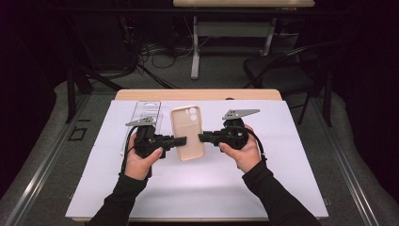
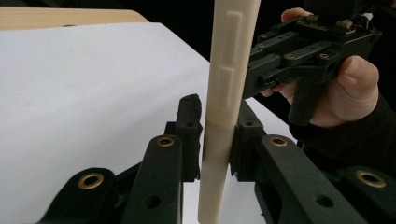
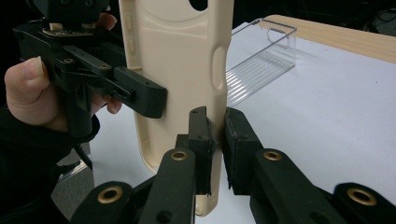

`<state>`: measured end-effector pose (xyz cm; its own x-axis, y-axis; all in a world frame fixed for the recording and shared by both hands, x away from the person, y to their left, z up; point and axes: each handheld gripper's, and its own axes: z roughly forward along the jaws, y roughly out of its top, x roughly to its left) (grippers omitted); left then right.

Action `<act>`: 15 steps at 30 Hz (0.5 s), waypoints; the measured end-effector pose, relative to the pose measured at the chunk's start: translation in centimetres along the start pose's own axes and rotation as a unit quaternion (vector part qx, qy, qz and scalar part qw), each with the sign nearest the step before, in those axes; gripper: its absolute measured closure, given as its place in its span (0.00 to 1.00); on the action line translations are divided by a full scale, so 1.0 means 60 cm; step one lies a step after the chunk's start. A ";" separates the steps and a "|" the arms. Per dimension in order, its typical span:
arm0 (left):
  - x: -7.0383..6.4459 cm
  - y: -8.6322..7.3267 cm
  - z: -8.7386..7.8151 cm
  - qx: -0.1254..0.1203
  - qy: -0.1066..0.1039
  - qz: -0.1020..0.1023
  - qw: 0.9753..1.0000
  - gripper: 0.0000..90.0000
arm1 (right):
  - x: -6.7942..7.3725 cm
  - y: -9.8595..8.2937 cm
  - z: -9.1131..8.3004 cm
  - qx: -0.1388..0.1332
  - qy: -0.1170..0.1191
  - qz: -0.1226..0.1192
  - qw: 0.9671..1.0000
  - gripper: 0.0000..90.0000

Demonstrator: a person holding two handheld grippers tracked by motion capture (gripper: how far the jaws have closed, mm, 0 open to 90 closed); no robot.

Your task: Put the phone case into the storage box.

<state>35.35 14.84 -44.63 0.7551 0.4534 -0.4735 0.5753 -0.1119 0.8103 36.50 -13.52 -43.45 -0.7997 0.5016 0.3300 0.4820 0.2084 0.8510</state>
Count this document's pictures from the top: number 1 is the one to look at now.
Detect white-legged desk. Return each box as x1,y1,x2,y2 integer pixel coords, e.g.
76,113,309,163
172,0,316,80

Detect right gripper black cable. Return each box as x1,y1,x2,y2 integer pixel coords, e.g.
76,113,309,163
246,127,268,162

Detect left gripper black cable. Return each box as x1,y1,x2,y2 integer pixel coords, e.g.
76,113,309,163
120,125,139,176

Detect beige phone case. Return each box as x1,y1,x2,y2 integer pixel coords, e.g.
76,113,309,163
169,105,206,162

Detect black metal stand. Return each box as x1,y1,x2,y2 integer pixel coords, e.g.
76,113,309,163
64,62,125,124

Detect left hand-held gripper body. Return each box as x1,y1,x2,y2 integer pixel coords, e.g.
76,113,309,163
125,117,173,160

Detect white table cover board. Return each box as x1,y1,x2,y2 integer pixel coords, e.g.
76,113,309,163
65,99,328,219

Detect metal floor rail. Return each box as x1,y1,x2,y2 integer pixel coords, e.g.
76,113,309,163
4,93,90,226
313,97,381,226

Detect loose floor cables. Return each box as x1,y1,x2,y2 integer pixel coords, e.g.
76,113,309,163
137,36,211,70

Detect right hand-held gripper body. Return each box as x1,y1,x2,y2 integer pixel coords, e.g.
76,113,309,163
213,108,261,151

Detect black folding chair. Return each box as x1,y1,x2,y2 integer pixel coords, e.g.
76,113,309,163
243,40,343,126

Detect dark equipment cabinet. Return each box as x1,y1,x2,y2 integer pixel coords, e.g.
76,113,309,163
72,12,133,72

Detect person's left hand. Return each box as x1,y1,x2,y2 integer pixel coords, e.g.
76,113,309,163
124,133,164,182

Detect person's right hand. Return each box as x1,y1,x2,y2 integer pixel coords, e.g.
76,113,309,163
218,124,263,174

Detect black cable bundle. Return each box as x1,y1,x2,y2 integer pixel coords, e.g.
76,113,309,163
117,0,180,90

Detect clear plastic packaging tray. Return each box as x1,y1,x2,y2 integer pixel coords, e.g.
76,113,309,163
120,101,164,158

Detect wooden table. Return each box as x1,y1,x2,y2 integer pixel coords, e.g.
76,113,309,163
65,89,328,223

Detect black metal post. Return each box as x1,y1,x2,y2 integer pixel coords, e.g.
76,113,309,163
323,67,334,128

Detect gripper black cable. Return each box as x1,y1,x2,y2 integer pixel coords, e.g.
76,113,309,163
246,127,268,162
120,125,139,176

